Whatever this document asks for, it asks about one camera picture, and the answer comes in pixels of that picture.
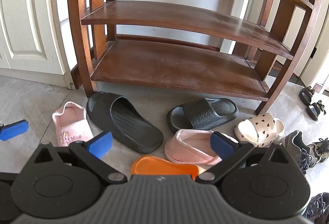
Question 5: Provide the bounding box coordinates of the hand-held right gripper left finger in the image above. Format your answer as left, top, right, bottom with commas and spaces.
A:
33, 132, 128, 185

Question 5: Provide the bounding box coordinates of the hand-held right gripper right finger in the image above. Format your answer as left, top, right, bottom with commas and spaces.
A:
197, 132, 291, 184

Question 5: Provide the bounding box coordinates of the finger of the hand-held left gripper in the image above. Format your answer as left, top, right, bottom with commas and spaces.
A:
0, 119, 29, 141

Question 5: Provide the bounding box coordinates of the dark grey rubber slide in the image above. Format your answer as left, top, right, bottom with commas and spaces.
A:
87, 91, 164, 154
167, 98, 239, 134

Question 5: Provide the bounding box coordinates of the pink fabric slipper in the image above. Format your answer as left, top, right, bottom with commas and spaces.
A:
164, 129, 239, 166
52, 101, 93, 147

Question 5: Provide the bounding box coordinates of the cream heart-print slide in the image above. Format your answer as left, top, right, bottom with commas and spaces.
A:
234, 112, 285, 148

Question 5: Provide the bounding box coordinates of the orange rubber slide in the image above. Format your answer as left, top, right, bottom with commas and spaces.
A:
131, 155, 206, 179

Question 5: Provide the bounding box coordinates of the grey mesh sneaker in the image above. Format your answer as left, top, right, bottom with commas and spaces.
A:
303, 193, 329, 224
274, 130, 313, 176

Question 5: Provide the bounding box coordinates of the wooden shoe rack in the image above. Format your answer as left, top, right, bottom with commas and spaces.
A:
65, 0, 329, 115

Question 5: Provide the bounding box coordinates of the black sandal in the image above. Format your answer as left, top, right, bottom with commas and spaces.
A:
299, 86, 316, 106
306, 100, 327, 122

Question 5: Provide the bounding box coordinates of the white door black hinge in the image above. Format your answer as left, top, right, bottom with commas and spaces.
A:
299, 19, 329, 91

